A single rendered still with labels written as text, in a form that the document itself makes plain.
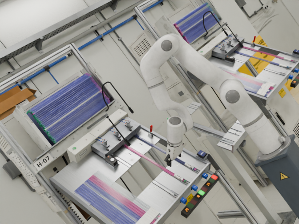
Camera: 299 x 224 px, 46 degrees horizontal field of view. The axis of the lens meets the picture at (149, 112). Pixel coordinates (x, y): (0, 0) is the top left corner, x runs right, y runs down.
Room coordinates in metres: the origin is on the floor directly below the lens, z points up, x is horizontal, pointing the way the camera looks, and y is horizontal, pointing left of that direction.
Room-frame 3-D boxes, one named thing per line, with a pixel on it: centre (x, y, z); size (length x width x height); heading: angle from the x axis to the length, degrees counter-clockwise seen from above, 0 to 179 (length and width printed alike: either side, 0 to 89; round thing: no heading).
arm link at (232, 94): (1.71, -0.38, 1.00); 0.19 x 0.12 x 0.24; 161
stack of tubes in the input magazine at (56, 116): (2.41, 0.41, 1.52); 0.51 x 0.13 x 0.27; 124
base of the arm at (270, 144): (1.74, -0.39, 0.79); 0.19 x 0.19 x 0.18
